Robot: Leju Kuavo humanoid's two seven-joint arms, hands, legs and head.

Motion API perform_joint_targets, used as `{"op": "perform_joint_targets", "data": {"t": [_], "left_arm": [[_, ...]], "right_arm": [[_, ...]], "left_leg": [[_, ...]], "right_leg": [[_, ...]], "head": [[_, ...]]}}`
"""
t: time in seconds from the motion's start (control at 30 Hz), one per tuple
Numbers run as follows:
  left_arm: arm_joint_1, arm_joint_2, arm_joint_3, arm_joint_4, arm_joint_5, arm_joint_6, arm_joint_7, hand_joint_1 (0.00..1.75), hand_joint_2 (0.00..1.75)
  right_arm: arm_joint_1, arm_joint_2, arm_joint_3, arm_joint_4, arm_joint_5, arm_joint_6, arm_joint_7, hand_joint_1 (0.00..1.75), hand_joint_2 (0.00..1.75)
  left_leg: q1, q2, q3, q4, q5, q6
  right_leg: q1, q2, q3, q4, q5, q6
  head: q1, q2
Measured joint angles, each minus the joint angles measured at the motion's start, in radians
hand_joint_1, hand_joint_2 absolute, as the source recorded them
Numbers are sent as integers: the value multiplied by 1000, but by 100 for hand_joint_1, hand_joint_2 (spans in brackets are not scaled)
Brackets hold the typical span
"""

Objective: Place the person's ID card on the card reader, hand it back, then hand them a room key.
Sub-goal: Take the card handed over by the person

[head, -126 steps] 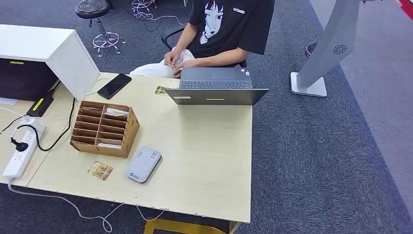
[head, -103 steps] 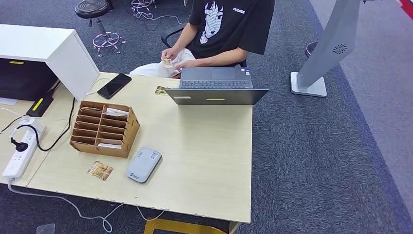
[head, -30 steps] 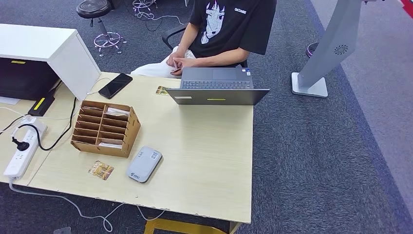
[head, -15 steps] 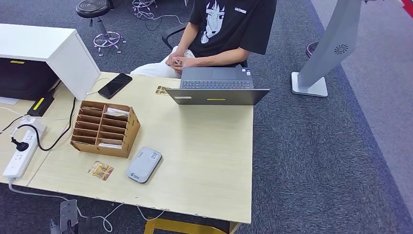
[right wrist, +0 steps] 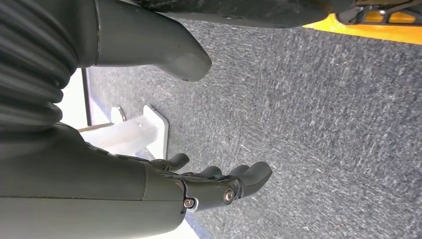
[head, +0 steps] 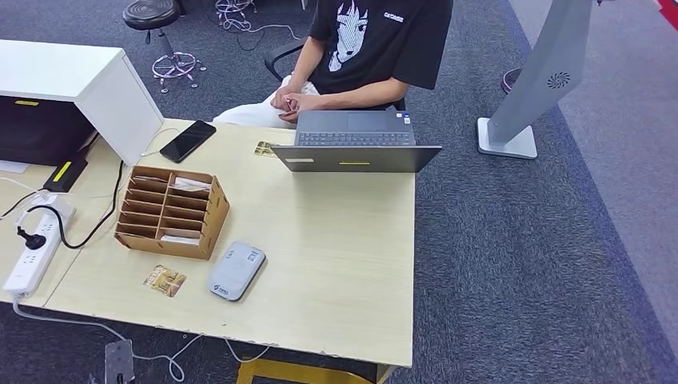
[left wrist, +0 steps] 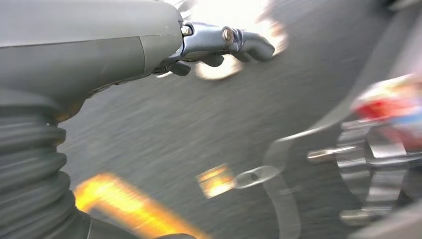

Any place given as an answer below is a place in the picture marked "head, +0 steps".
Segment person's right hand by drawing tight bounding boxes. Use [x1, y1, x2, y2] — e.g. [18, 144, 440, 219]
[269, 84, 303, 112]

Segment person's left hand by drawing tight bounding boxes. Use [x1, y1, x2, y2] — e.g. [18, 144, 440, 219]
[281, 92, 324, 124]

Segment person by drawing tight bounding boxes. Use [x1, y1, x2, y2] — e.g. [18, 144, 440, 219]
[211, 0, 454, 130]

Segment cardboard card organizer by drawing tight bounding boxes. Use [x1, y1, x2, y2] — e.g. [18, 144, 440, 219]
[114, 165, 231, 262]

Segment grey card reader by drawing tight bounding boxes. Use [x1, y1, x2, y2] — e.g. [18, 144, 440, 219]
[206, 240, 268, 302]

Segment grey laptop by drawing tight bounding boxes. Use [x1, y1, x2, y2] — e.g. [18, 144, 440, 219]
[271, 110, 443, 174]

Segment black smartphone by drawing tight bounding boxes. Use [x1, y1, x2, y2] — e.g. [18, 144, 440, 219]
[159, 120, 217, 164]

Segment black round stool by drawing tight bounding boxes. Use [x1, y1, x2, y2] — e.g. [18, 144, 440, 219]
[122, 0, 208, 94]

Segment dark round floor base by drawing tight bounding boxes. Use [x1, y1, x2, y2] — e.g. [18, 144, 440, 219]
[500, 67, 524, 95]

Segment black slab with yellow sticker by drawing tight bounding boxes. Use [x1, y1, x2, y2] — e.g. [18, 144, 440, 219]
[43, 142, 97, 193]

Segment white cabinet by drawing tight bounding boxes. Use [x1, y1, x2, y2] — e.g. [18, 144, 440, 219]
[0, 38, 166, 167]

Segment grey kiosk stand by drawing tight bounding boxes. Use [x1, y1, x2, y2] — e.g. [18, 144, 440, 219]
[477, 0, 593, 161]

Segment black box with yellow label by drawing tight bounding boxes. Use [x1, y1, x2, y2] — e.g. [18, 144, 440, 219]
[0, 95, 99, 167]

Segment white paper sheet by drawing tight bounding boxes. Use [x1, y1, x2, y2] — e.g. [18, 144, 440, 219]
[0, 158, 32, 175]

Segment white power strip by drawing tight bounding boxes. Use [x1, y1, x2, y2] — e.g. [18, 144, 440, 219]
[2, 203, 77, 296]

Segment white floor cable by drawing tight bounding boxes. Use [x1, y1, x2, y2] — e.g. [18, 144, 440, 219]
[219, 10, 303, 42]

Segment thin black cable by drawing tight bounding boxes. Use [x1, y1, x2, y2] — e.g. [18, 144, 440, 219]
[0, 188, 43, 220]

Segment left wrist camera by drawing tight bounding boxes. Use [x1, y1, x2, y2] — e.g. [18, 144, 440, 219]
[104, 339, 136, 384]

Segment white power strip cable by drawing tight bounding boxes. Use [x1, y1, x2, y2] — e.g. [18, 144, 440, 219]
[11, 294, 272, 384]

